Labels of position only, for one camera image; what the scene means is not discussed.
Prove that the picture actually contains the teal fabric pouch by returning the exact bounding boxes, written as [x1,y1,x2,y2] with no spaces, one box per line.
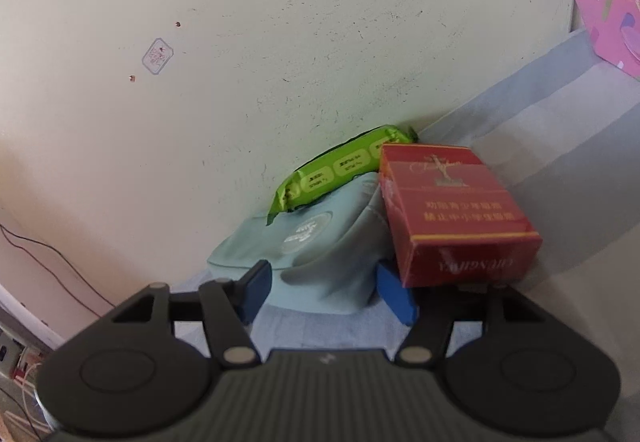
[206,172,396,315]

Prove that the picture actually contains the dark wall wire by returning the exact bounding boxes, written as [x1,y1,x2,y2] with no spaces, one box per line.
[0,224,118,323]

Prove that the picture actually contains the clear printed wall sticker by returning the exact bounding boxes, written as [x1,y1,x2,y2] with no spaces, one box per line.
[141,38,174,75]

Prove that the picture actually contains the bundle of white cables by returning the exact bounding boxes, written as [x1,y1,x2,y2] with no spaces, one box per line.
[0,357,53,434]

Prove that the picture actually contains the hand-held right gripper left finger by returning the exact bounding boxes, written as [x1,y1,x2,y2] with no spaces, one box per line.
[107,260,273,368]

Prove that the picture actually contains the pink tin box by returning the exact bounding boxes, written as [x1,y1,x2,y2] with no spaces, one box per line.
[565,0,640,80]

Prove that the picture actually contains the red cigarette box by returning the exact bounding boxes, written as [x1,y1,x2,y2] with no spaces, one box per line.
[378,143,543,288]

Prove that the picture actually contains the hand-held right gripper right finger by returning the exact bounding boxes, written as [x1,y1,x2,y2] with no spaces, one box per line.
[376,261,548,367]

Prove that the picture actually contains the green wet wipes packet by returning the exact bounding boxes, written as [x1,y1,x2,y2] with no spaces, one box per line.
[266,124,418,225]

